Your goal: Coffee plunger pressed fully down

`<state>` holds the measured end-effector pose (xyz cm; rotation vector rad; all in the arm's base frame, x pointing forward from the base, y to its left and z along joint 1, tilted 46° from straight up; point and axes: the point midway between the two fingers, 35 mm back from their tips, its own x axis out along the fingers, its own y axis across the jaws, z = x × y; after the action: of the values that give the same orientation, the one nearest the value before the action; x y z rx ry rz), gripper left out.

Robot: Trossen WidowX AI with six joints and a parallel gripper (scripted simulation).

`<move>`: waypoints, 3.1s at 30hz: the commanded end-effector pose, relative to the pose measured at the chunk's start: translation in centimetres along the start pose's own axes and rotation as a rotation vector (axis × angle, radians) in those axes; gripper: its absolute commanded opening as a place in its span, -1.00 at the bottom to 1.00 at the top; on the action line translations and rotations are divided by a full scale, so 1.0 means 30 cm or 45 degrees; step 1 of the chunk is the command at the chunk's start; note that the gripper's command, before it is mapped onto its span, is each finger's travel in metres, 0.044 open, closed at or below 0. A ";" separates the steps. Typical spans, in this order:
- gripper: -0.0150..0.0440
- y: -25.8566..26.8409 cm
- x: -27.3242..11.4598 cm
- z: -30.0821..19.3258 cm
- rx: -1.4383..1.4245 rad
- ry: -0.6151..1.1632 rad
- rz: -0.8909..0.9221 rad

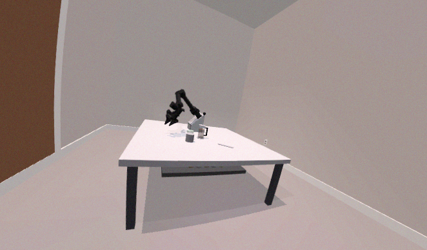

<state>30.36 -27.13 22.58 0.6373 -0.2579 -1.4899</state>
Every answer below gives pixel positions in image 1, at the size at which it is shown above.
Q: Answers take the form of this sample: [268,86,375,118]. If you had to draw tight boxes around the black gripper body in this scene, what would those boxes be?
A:
[166,111,179,122]

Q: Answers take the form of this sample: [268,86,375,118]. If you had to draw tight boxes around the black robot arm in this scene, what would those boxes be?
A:
[166,90,202,119]

